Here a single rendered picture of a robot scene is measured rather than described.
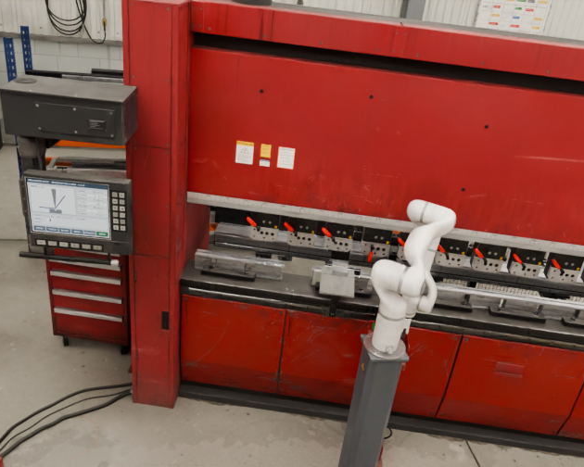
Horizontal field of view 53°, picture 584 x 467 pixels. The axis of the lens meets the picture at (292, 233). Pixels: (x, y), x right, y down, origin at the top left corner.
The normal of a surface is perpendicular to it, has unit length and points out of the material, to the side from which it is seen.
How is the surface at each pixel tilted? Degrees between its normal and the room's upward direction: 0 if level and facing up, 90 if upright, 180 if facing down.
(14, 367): 0
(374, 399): 90
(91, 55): 90
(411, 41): 90
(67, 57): 90
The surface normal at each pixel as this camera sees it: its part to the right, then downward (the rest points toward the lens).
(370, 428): 0.15, 0.47
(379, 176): -0.10, 0.46
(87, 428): 0.11, -0.88
